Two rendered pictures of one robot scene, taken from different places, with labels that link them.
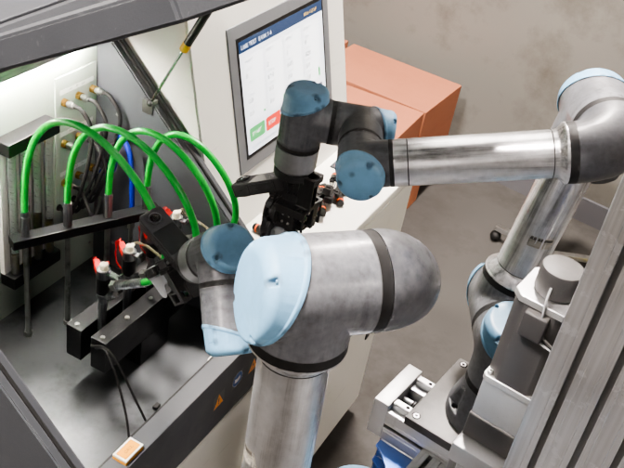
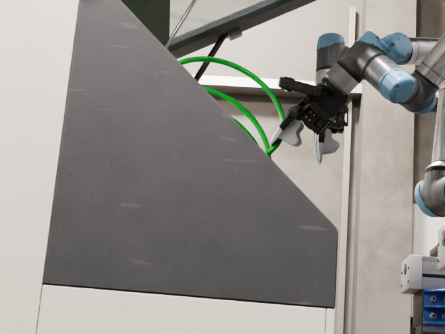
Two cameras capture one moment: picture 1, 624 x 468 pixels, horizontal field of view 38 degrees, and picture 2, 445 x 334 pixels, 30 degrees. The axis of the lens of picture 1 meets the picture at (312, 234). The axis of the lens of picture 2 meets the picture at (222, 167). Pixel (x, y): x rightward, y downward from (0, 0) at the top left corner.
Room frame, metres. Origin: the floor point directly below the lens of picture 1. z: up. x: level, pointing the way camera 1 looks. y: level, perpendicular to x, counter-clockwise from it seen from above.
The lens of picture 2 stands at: (-0.43, 1.21, 0.64)
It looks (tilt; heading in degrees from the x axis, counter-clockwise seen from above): 14 degrees up; 334
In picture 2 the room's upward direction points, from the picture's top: 5 degrees clockwise
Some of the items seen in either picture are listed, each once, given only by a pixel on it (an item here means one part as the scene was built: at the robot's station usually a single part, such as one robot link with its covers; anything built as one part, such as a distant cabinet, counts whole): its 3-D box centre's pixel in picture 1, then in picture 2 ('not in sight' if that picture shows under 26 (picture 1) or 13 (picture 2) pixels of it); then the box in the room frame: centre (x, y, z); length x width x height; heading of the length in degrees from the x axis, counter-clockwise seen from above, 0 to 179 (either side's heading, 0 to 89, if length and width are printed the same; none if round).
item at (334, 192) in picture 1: (332, 189); not in sight; (1.99, -0.03, 1.01); 0.23 x 0.11 x 0.06; 157
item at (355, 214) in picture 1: (324, 209); not in sight; (1.96, -0.02, 0.96); 0.70 x 0.22 x 0.03; 157
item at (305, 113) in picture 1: (305, 116); (331, 55); (1.36, 0.05, 1.53); 0.09 x 0.08 x 0.11; 93
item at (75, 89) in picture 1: (81, 136); not in sight; (1.69, 0.54, 1.20); 0.13 x 0.03 x 0.31; 157
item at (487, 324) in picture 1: (508, 346); not in sight; (1.25, -0.38, 1.20); 0.13 x 0.12 x 0.14; 3
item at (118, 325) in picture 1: (136, 318); not in sight; (1.48, 0.34, 0.91); 0.34 x 0.10 x 0.15; 157
